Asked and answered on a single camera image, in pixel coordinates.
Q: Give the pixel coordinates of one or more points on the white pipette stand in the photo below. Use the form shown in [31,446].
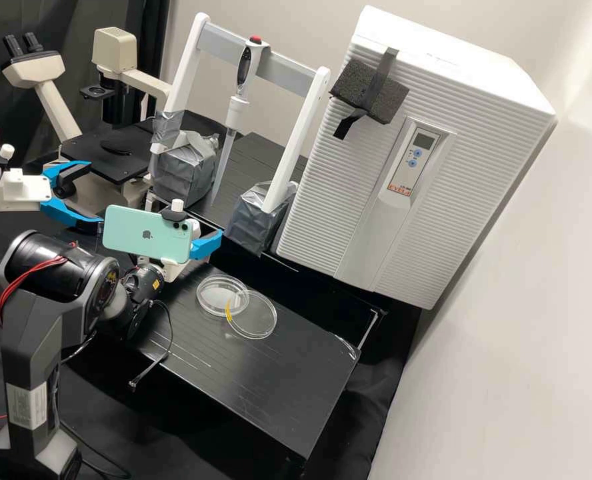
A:
[296,145]

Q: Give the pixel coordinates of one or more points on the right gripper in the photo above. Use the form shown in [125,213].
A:
[175,269]

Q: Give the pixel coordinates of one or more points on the grey taped block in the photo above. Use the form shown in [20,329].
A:
[253,220]
[183,167]

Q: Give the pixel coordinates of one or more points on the white incubator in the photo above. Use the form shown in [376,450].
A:
[486,165]

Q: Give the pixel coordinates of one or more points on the cream microscope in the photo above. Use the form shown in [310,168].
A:
[51,105]

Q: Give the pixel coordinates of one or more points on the right wrist camera phone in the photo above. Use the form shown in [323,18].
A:
[136,237]

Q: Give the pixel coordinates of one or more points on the petri dish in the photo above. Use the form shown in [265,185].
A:
[252,316]

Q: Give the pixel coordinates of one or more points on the incubator door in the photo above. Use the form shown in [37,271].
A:
[351,200]

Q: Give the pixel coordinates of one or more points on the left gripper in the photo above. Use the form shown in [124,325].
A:
[18,192]

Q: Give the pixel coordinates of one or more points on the pipette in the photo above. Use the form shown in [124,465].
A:
[246,70]

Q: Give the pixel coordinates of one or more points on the black platform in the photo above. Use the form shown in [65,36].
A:
[246,160]
[256,380]

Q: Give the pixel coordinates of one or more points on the petri dish lid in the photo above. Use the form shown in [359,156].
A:
[218,295]

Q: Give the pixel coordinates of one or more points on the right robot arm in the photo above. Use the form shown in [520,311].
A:
[36,320]

